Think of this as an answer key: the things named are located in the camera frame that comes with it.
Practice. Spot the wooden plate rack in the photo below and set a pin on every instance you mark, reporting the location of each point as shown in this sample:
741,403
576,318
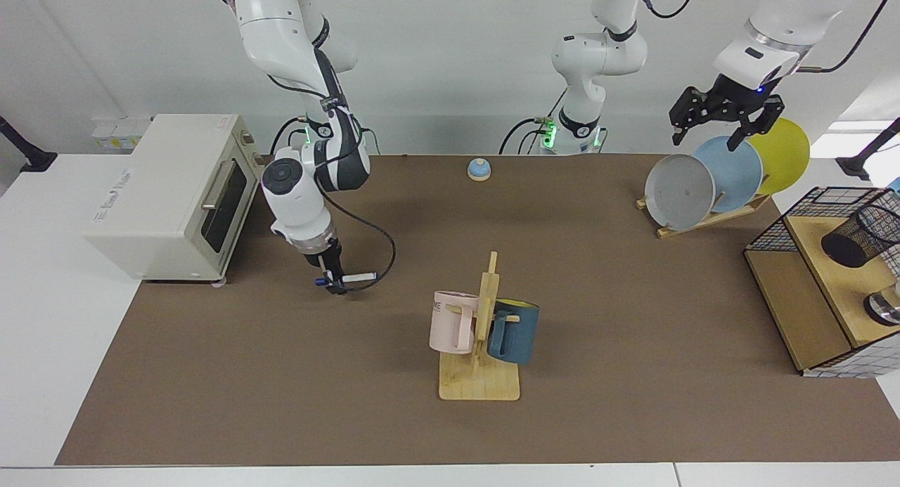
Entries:
703,221

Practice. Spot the pale toaster oven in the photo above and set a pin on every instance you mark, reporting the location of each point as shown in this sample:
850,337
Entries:
162,199

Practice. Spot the black mesh pen holder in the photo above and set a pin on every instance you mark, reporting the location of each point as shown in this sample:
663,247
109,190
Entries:
851,248

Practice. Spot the brown table cloth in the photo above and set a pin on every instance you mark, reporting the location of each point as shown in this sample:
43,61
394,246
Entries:
351,403

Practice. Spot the small blue round bell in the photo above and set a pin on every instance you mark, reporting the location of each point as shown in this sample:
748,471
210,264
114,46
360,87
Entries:
479,169

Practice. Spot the black stand foot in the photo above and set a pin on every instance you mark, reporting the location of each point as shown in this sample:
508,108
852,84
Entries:
854,165
35,160

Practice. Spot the white wall socket strip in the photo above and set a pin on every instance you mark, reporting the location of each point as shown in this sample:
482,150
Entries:
119,135

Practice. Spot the blue and white marker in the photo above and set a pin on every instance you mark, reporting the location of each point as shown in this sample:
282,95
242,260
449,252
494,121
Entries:
358,277

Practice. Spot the light blue plate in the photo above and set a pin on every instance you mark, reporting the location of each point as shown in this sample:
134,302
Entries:
735,171

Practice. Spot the silver round metal object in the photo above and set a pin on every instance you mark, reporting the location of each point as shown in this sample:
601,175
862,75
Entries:
884,308

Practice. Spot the pink mug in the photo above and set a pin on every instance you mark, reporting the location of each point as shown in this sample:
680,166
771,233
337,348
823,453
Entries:
446,325

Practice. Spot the wooden cup stand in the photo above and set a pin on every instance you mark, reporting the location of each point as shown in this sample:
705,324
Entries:
478,385

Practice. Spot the grey plate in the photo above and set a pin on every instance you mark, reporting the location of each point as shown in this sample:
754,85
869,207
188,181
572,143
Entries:
678,192

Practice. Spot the dark teal mug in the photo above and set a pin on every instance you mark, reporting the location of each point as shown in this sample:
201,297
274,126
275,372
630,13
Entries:
520,332

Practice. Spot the yellow plate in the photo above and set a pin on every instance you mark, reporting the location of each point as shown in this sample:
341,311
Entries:
784,157

